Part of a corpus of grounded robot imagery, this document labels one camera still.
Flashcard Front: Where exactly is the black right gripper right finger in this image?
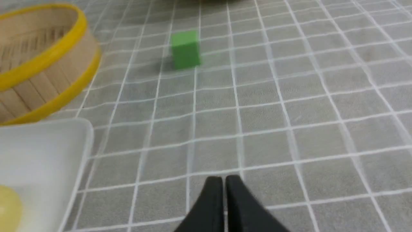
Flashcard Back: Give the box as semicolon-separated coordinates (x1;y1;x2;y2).
225;175;289;232

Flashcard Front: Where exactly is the white square plate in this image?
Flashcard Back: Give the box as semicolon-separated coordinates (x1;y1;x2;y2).
0;118;94;232

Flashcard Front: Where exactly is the green cube block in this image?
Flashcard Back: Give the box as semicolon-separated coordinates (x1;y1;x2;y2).
171;30;201;70

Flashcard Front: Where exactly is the yellow steamed bun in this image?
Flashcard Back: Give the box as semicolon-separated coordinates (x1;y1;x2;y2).
0;185;23;232

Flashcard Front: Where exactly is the bamboo steamer basket yellow rim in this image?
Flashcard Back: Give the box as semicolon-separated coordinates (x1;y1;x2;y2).
1;3;101;126

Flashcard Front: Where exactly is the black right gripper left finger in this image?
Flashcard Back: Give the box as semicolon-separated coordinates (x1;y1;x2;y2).
175;176;225;232

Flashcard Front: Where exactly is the grey checkered tablecloth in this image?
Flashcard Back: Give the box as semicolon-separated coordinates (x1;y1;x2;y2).
0;0;412;232

